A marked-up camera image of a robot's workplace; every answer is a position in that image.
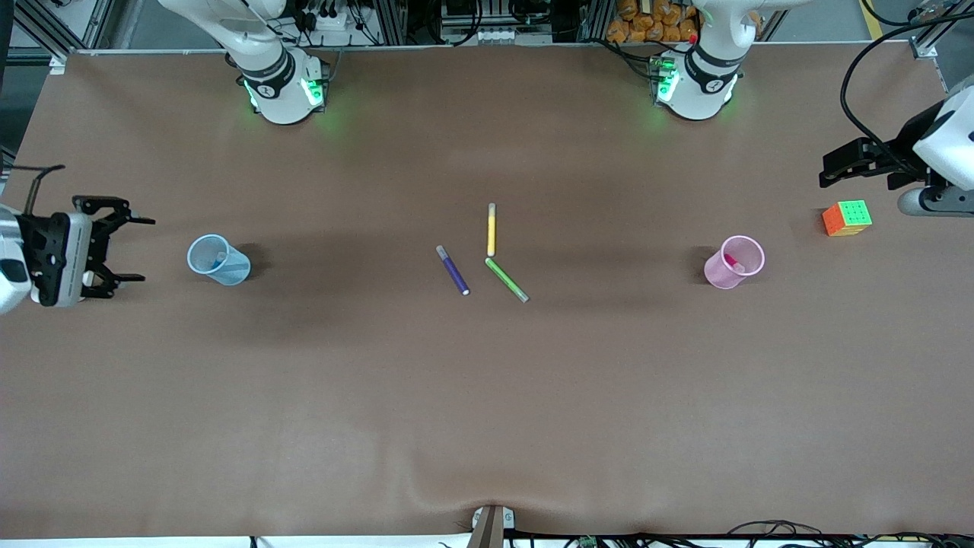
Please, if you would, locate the colourful puzzle cube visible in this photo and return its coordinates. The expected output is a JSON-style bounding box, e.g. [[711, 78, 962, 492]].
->
[[822, 199, 874, 237]]

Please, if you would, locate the light blue cup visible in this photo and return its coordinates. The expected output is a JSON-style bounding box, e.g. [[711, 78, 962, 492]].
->
[[187, 234, 252, 287]]

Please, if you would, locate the pink mesh cup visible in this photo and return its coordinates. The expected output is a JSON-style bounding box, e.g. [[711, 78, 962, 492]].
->
[[703, 234, 766, 290]]

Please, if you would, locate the orange items pile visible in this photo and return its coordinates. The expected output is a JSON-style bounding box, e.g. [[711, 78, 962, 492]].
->
[[606, 0, 701, 44]]

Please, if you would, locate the white power strip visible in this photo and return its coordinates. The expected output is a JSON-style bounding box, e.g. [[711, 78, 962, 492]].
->
[[304, 9, 370, 33]]

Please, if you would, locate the purple marker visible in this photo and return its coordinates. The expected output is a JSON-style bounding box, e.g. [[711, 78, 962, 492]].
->
[[436, 244, 470, 296]]

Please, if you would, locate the green marker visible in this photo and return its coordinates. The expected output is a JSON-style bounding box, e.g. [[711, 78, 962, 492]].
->
[[485, 257, 530, 304]]

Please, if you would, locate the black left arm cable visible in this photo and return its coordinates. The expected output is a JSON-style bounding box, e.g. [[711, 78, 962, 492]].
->
[[839, 14, 974, 164]]

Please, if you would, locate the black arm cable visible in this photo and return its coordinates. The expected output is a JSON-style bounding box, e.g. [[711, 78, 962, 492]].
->
[[839, 14, 974, 164], [23, 164, 67, 215]]

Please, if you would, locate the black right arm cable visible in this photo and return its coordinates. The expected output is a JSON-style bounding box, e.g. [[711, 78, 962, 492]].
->
[[23, 164, 67, 215]]

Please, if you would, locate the aluminium frame post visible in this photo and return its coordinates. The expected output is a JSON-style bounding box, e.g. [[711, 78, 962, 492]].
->
[[909, 0, 974, 58], [0, 0, 77, 62]]

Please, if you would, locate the black cable bundle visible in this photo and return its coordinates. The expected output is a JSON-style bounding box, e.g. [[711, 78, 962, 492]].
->
[[506, 520, 974, 548]]

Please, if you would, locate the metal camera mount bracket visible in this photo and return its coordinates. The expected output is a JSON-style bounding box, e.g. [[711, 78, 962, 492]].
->
[[466, 504, 515, 548]]

